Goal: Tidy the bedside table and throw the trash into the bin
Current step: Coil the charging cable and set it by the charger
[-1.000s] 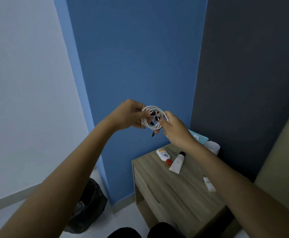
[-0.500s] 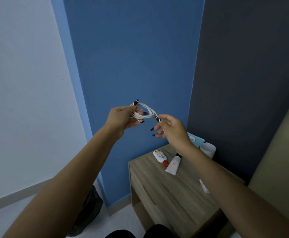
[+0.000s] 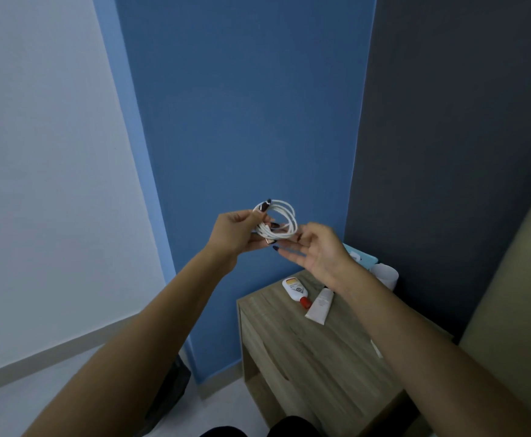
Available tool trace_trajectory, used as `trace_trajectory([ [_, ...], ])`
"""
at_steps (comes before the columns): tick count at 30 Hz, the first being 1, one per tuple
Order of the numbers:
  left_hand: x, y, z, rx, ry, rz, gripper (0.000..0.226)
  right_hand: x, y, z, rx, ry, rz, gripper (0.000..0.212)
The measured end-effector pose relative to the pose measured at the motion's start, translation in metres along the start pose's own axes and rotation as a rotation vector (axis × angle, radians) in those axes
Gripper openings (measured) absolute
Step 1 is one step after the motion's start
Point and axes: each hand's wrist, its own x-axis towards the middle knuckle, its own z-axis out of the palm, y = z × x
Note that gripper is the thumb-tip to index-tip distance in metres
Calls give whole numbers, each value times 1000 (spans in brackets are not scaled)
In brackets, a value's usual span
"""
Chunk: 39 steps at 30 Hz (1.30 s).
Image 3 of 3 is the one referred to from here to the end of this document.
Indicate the person's left hand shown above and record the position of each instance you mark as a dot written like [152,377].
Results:
[238,236]

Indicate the person's right hand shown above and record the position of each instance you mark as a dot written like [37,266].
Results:
[320,254]

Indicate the white bottle red cap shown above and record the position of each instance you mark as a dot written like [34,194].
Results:
[295,288]

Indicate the teal tissue box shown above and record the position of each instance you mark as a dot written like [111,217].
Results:
[363,257]

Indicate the white tube black cap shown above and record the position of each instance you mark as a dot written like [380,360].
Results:
[320,307]

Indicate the large white plastic cup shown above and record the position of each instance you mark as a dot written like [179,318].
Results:
[386,275]

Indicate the white charger plug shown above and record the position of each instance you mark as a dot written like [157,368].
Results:
[376,349]

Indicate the wooden drawer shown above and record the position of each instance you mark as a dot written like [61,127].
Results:
[274,373]

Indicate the black trash bin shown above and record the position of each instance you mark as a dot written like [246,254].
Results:
[169,395]

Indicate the person's right forearm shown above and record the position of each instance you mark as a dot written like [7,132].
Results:
[443,368]

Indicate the person's left forearm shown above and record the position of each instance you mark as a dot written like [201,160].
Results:
[128,359]

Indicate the wooden nightstand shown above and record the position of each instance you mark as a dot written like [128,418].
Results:
[320,368]

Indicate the person's black trousers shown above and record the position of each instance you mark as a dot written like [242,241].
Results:
[265,427]

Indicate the beige bed headboard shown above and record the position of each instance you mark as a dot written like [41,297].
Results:
[516,314]

